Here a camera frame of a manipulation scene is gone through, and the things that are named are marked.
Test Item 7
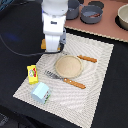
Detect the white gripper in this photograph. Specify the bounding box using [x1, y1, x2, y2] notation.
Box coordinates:
[43, 13, 66, 52]

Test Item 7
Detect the yellow toy butter box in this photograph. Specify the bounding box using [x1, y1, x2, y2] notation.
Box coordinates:
[27, 65, 38, 84]

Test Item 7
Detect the light blue milk carton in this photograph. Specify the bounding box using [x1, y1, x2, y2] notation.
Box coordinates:
[31, 82, 51, 104]

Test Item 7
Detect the orange toy bread loaf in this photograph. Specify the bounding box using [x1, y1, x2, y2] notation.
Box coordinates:
[41, 39, 46, 50]

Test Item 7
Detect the grey pot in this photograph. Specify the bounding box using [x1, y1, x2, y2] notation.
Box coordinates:
[66, 0, 80, 20]
[81, 5, 103, 24]

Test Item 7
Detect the brown toy sausage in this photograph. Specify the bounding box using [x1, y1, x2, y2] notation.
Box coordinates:
[89, 13, 100, 18]

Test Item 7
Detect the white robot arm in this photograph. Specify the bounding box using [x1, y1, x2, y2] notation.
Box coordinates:
[41, 0, 68, 52]

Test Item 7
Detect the round wooden plate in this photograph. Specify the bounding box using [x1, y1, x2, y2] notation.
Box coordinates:
[55, 55, 83, 78]

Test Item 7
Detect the beige woven placemat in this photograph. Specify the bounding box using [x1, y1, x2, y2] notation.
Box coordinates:
[14, 33, 114, 128]

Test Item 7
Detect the beige bowl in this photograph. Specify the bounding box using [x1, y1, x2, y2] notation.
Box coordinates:
[118, 4, 128, 30]

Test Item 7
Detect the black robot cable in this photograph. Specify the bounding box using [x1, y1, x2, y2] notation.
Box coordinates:
[0, 33, 64, 57]

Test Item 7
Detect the fork with wooden handle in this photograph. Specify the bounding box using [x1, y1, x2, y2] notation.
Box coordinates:
[45, 70, 86, 89]

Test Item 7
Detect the knife with wooden handle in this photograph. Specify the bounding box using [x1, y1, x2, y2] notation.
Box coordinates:
[61, 51, 98, 64]

